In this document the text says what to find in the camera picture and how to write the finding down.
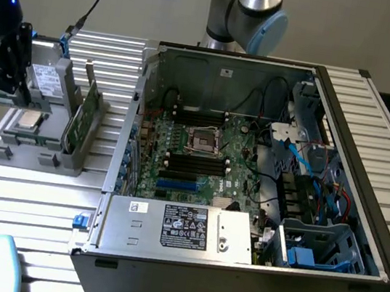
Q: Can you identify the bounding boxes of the silver chipset heatsink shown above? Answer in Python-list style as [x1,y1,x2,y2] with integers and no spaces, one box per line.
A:
[212,197,235,212]

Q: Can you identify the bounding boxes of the silver hard disk with label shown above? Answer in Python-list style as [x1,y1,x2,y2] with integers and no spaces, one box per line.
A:
[26,62,64,97]

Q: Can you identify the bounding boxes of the grey disk bay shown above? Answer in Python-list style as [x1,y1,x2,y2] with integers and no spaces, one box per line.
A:
[272,213,388,283]

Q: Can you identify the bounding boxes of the silver power supply unit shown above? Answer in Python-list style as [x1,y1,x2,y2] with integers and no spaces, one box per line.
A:
[94,190,260,273]

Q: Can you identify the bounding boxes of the silver CPU chip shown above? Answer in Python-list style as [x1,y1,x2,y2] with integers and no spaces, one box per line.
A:
[15,110,45,132]

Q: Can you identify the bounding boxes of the black RAM slot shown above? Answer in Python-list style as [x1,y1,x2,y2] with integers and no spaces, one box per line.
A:
[162,159,231,176]
[161,163,231,181]
[163,154,232,171]
[174,113,229,126]
[176,109,229,122]
[164,149,232,166]
[176,105,230,118]

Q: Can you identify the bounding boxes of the grey parts rack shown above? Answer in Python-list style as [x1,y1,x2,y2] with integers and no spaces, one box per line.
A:
[0,32,119,182]

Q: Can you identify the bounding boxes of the black looped wire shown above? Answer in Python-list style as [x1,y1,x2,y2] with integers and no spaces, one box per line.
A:
[229,69,294,124]

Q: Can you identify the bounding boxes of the green graphics card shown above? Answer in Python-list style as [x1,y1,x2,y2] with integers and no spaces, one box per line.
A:
[62,75,105,158]

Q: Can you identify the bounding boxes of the black open PC case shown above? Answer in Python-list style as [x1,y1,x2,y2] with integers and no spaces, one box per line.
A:
[62,31,390,292]

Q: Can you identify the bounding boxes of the red wire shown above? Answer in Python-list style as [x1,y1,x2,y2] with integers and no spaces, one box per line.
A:
[288,139,361,214]

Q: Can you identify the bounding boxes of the silver drive cage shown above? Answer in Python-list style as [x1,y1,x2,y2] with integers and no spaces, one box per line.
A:
[263,76,345,179]

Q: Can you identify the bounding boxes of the blue expansion slot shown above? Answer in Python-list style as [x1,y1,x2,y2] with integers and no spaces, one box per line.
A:
[154,177,200,195]

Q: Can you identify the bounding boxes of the CPU socket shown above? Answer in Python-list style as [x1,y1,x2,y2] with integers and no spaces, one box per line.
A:
[178,123,227,159]

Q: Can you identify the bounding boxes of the black expansion slot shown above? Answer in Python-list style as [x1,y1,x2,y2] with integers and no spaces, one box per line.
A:
[157,169,200,184]

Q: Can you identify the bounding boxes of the green motherboard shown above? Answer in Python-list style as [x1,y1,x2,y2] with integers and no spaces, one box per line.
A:
[120,100,297,267]

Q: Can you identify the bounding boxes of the blue flat wire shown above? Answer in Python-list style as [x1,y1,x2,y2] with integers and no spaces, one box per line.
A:
[270,138,350,219]

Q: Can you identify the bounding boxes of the blue case latch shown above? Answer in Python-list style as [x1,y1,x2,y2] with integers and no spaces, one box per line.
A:
[71,210,92,231]

